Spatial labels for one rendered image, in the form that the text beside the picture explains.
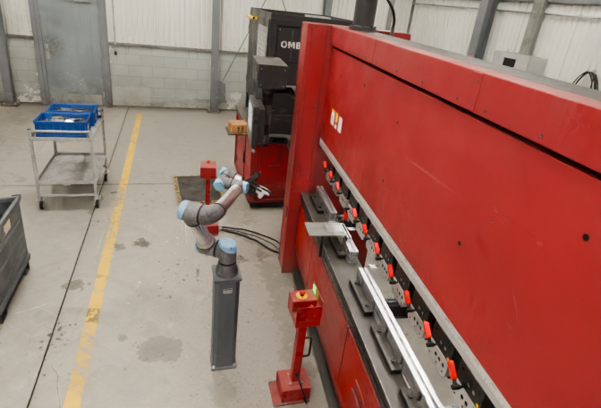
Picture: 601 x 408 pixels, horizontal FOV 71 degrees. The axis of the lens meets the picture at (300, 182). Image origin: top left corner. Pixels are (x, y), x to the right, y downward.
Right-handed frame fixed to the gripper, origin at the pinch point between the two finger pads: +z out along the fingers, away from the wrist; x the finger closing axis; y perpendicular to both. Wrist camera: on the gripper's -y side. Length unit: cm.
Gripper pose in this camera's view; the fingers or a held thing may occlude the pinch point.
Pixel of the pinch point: (268, 192)
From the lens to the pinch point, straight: 279.2
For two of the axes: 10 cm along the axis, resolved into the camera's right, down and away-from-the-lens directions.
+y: -4.4, 8.7, 2.2
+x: -1.2, 1.9, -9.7
